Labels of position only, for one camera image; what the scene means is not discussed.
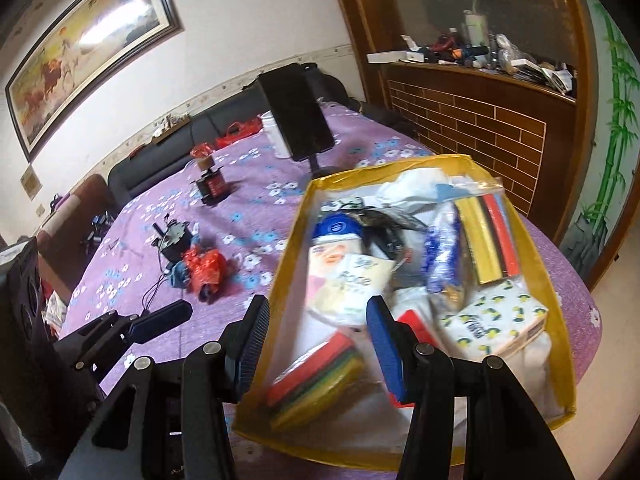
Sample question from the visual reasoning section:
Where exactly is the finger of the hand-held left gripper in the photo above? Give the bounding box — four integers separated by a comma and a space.
75, 299, 194, 377
57, 310, 140, 357

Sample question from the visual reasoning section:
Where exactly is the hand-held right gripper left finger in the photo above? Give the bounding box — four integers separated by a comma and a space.
60, 294, 273, 480

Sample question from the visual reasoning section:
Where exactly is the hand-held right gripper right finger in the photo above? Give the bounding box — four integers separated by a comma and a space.
365, 295, 576, 480

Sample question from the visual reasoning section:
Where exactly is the plain white tissue pack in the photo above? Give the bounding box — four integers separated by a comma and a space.
320, 254, 397, 327

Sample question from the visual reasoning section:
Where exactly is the red yellow green sponge pack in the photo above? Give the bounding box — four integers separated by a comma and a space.
264, 331, 367, 432

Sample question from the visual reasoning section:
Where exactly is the pink tissue pack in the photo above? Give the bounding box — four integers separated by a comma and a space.
306, 242, 352, 312

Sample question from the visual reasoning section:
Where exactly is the lemon print tissue pack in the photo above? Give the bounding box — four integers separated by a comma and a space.
439, 289, 549, 362

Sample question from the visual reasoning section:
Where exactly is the blue patterned snack bag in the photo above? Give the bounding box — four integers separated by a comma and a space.
424, 204, 477, 312

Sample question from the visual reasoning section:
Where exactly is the yellow black red sponge pack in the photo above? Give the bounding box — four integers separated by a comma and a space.
454, 192, 524, 287

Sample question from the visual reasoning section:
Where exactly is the yellow trimmed clear storage box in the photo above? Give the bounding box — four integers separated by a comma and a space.
234, 153, 577, 472

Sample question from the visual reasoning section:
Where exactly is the red plastic bag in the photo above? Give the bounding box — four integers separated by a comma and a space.
181, 246, 229, 304

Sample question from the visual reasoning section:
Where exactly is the black round motor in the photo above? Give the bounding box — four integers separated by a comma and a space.
151, 217, 194, 264

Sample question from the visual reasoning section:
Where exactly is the brown chair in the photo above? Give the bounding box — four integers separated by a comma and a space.
36, 174, 119, 291

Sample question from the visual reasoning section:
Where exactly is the white bag with red label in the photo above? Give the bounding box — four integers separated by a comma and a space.
389, 300, 557, 417

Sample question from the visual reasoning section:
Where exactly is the blue and white tissue pack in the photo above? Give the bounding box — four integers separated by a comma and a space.
312, 212, 367, 249

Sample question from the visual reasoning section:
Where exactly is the purple flowered tablecloth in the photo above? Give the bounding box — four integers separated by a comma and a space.
54, 100, 602, 480

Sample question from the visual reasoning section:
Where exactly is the black sofa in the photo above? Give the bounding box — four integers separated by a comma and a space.
107, 62, 362, 207

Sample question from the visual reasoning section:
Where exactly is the crumpled white tissue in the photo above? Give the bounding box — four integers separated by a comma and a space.
376, 169, 452, 212

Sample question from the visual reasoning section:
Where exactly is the white plastic jar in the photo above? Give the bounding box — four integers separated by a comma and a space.
260, 112, 297, 160

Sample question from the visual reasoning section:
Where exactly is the black phone on stand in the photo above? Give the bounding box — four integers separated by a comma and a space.
257, 63, 336, 182

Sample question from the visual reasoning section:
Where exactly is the wooden brick pattern counter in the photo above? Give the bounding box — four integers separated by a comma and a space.
366, 50, 580, 222

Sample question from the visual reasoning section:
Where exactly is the framed horse painting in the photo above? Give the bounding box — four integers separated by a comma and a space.
4, 0, 184, 162

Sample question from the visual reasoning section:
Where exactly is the clutter of small items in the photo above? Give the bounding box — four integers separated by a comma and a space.
367, 9, 577, 96

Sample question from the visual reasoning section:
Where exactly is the black cable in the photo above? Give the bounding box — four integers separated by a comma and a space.
141, 270, 175, 317

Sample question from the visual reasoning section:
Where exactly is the yellow wall sign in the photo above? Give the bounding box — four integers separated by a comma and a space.
19, 167, 44, 197

